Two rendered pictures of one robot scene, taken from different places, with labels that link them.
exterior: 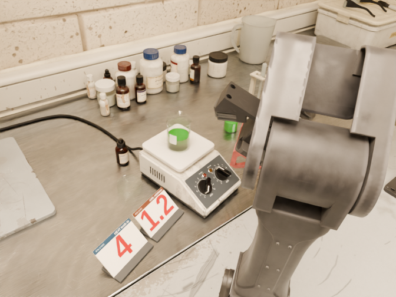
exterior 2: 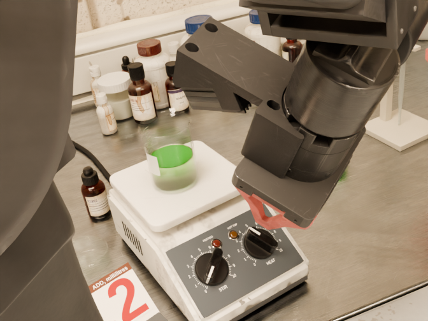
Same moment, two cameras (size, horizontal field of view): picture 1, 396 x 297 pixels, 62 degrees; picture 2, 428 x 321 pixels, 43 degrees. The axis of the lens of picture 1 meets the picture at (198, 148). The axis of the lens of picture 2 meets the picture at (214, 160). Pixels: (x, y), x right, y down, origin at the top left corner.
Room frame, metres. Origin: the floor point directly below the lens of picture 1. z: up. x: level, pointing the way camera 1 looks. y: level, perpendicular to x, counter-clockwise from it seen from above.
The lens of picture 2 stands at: (0.14, -0.19, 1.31)
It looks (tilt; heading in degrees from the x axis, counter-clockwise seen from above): 32 degrees down; 24
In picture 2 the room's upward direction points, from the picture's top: 8 degrees counter-clockwise
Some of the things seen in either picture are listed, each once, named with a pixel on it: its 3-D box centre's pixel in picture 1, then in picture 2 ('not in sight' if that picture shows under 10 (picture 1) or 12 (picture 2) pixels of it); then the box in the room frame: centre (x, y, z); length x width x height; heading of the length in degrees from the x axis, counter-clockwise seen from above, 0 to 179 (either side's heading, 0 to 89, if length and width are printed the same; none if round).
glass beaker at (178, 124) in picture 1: (178, 131); (171, 150); (0.56, 0.04, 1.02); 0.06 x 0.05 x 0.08; 4
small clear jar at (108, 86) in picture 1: (106, 93); (118, 96); (0.85, 0.28, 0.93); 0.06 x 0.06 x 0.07
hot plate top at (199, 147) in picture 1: (178, 145); (179, 181); (0.57, 0.04, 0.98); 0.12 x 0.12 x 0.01; 52
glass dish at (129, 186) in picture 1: (129, 186); (85, 258); (0.50, 0.14, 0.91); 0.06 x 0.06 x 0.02
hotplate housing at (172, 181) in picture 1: (186, 165); (197, 224); (0.55, 0.02, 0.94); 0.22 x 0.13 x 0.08; 52
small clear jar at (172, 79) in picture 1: (172, 82); not in sight; (0.96, 0.10, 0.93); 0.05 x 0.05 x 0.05
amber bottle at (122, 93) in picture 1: (122, 92); (141, 93); (0.84, 0.23, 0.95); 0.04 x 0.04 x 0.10
